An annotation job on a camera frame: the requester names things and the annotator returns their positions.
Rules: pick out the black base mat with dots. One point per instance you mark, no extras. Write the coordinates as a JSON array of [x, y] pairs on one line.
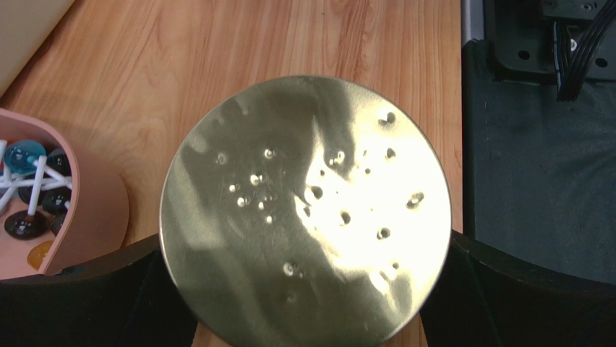
[[539, 132]]

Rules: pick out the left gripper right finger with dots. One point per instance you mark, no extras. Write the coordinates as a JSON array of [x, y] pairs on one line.
[[485, 297]]

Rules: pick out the gold round lid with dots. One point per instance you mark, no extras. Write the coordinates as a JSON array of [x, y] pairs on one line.
[[305, 211]]

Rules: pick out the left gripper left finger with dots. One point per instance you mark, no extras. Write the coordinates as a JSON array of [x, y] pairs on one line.
[[124, 298]]

